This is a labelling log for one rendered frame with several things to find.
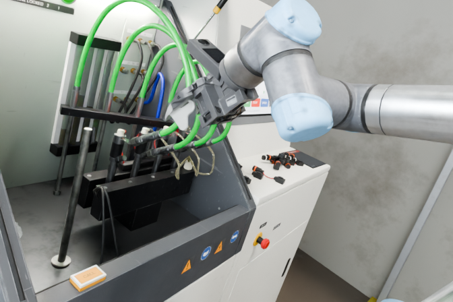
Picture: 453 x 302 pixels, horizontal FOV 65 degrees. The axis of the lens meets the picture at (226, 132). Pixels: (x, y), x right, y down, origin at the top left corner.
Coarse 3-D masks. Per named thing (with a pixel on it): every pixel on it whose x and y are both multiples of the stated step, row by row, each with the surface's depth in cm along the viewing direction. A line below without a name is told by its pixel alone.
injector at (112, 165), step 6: (114, 138) 86; (114, 144) 86; (120, 144) 86; (114, 150) 86; (120, 150) 87; (114, 156) 87; (120, 156) 86; (114, 162) 88; (108, 168) 88; (114, 168) 88; (108, 174) 89; (114, 174) 89; (108, 180) 89
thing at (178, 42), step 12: (120, 0) 83; (132, 0) 81; (144, 0) 79; (108, 12) 86; (156, 12) 77; (96, 24) 88; (168, 24) 75; (84, 48) 91; (180, 48) 74; (84, 60) 92; (168, 132) 77
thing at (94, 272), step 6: (90, 270) 61; (96, 270) 62; (78, 276) 59; (84, 276) 60; (90, 276) 60; (96, 276) 60; (72, 282) 59; (96, 282) 60; (78, 288) 58; (84, 288) 58
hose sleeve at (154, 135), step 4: (152, 132) 80; (156, 132) 79; (140, 136) 82; (144, 136) 81; (148, 136) 80; (152, 136) 79; (156, 136) 79; (160, 136) 78; (136, 140) 82; (140, 140) 81; (144, 140) 81; (148, 140) 80; (152, 140) 80
